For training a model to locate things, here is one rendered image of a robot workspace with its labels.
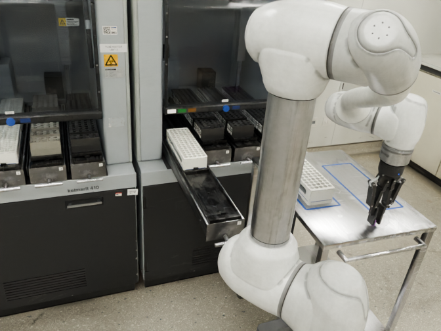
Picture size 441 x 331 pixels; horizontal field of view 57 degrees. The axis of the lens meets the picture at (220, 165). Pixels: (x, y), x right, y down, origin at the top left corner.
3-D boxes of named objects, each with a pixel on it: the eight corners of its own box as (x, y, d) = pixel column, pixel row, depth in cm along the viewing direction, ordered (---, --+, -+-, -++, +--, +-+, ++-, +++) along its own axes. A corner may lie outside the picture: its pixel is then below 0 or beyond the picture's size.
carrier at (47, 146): (62, 151, 168) (60, 138, 165) (62, 154, 166) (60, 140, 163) (31, 154, 164) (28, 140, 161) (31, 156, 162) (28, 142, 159)
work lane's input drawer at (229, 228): (159, 151, 193) (159, 134, 188) (188, 148, 197) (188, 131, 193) (209, 250, 134) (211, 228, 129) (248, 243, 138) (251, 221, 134)
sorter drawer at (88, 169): (65, 116, 220) (63, 100, 216) (92, 115, 225) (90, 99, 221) (72, 186, 161) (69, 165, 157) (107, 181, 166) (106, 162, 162)
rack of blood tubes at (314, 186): (273, 165, 170) (275, 152, 167) (294, 163, 173) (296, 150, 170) (308, 205, 146) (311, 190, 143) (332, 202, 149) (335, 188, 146)
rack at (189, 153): (165, 141, 187) (166, 129, 184) (186, 139, 191) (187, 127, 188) (183, 173, 163) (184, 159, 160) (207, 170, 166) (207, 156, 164)
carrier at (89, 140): (100, 148, 173) (99, 134, 170) (100, 150, 171) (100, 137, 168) (71, 150, 169) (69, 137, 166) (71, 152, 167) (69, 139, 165)
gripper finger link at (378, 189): (390, 180, 128) (387, 180, 127) (378, 209, 133) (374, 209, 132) (382, 174, 131) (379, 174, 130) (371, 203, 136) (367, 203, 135)
